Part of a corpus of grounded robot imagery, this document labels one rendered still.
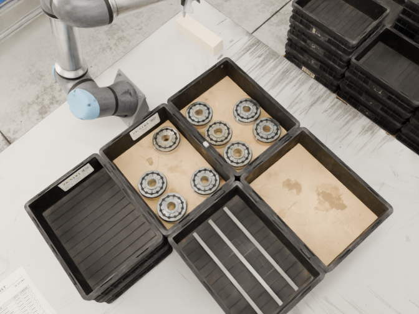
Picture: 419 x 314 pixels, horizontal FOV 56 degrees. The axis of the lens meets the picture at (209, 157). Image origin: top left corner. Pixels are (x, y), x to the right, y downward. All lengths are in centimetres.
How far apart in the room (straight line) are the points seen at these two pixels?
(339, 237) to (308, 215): 12
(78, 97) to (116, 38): 148
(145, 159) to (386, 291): 96
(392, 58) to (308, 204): 119
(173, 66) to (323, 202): 89
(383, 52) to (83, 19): 164
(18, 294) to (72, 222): 34
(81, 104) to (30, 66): 156
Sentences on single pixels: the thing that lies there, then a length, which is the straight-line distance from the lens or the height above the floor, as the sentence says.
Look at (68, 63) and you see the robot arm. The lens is 151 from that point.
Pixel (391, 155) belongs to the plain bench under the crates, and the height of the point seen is 70.
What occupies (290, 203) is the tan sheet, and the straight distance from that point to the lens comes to 138.
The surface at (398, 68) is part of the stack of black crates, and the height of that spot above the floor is 38.
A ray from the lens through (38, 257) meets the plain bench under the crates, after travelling 163.
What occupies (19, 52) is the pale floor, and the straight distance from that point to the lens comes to 316.
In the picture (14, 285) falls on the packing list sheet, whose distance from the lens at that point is 166.
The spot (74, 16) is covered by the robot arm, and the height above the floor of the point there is 132.
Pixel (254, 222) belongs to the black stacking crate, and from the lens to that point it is 135.
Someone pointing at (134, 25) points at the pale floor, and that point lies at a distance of 298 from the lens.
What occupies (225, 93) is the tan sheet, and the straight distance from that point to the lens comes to 155.
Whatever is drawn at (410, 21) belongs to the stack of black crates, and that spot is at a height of 48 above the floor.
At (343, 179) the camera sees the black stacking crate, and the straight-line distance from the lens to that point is 141.
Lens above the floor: 214
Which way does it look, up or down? 66 degrees down
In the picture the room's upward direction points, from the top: 10 degrees counter-clockwise
